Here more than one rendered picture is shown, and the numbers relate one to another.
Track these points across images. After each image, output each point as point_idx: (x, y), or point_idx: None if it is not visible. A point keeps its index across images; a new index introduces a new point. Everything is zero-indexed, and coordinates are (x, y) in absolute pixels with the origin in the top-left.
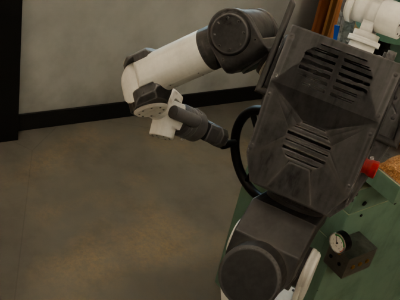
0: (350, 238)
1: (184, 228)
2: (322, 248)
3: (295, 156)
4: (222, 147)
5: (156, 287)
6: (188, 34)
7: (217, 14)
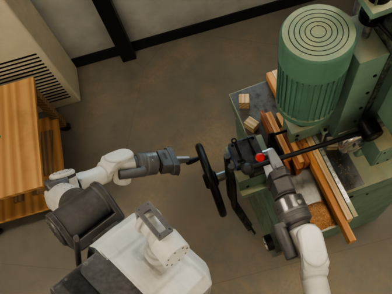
0: (273, 245)
1: (233, 137)
2: (272, 226)
3: None
4: (187, 164)
5: (202, 186)
6: (59, 193)
7: (46, 216)
